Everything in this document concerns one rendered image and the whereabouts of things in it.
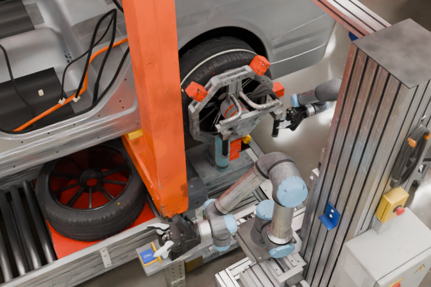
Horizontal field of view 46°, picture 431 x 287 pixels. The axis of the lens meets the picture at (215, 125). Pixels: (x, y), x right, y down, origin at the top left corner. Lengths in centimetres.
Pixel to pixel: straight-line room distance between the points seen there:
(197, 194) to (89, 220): 67
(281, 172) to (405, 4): 406
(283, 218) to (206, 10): 122
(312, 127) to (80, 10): 199
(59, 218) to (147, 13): 156
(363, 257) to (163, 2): 123
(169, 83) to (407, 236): 115
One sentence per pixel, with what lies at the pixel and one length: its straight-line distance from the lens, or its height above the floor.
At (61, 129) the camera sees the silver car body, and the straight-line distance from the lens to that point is 290.
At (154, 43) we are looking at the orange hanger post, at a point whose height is 176.
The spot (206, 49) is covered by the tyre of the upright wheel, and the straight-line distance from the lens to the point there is 292.
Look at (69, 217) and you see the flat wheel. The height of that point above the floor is 50.
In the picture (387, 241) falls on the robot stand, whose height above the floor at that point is 123.
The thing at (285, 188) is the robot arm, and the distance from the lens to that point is 191.
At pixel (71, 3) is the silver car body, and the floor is 102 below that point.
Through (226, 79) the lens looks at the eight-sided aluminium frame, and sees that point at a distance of 280.
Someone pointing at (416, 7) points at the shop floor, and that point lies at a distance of 578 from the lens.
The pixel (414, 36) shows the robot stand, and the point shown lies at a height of 203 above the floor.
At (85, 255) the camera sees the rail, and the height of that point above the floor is 39.
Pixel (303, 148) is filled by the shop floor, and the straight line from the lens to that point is 398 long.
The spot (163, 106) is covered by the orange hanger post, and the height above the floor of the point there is 141.
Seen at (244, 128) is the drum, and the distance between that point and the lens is 292.
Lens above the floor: 298
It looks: 47 degrees down
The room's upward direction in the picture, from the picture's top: straight up
